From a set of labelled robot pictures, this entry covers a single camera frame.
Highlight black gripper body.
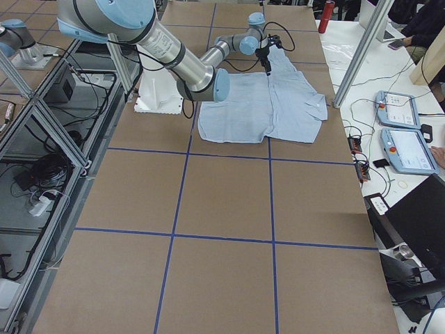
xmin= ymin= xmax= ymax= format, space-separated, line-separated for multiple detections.
xmin=255 ymin=34 xmax=281 ymax=60

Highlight light blue button shirt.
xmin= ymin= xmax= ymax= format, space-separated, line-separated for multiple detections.
xmin=198 ymin=47 xmax=328 ymax=143

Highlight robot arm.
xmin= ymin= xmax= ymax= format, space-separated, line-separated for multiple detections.
xmin=57 ymin=0 xmax=282 ymax=102

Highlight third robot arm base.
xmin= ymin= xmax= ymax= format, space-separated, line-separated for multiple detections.
xmin=1 ymin=19 xmax=59 ymax=70

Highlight red cylinder bottle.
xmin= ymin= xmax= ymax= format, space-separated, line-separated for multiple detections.
xmin=318 ymin=1 xmax=335 ymax=34

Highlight orange black adapter box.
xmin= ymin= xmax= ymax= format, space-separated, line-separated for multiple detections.
xmin=347 ymin=136 xmax=363 ymax=154

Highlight upper blue teach pendant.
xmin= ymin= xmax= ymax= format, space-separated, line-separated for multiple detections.
xmin=375 ymin=90 xmax=421 ymax=129

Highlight blue teach pendant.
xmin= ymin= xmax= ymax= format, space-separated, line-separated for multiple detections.
xmin=375 ymin=90 xmax=421 ymax=129
xmin=380 ymin=127 xmax=439 ymax=175

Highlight lower blue teach pendant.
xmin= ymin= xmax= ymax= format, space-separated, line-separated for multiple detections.
xmin=380 ymin=127 xmax=439 ymax=175

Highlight grey control box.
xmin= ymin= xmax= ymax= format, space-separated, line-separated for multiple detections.
xmin=44 ymin=67 xmax=76 ymax=103

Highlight black monitor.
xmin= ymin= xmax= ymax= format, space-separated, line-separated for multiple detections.
xmin=386 ymin=174 xmax=444 ymax=278

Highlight white power strip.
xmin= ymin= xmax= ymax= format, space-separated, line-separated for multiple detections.
xmin=29 ymin=195 xmax=51 ymax=217

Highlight white camera mast base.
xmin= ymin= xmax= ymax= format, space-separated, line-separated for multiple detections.
xmin=134 ymin=69 xmax=184 ymax=115

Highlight aluminium frame post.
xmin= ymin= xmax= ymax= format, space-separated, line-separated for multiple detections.
xmin=333 ymin=1 xmax=393 ymax=109

